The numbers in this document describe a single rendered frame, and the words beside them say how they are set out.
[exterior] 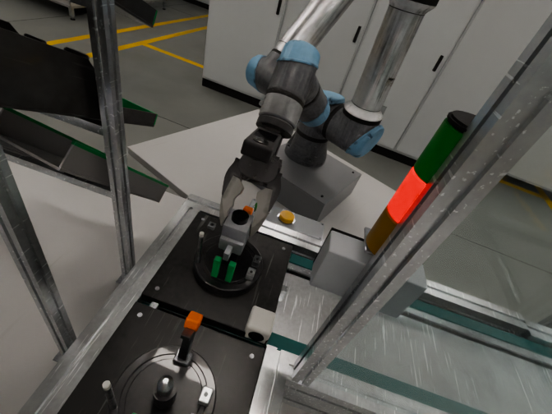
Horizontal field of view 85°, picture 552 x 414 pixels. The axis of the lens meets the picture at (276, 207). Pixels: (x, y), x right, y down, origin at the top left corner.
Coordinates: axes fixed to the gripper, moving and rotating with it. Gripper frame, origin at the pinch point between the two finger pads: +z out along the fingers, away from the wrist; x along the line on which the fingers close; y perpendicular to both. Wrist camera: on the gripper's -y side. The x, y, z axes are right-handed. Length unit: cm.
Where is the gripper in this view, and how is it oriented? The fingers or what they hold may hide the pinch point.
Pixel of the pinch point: (237, 224)
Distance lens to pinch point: 54.0
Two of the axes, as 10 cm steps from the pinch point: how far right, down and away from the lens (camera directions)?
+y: 0.0, 0.4, 10.0
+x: -9.4, -3.4, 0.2
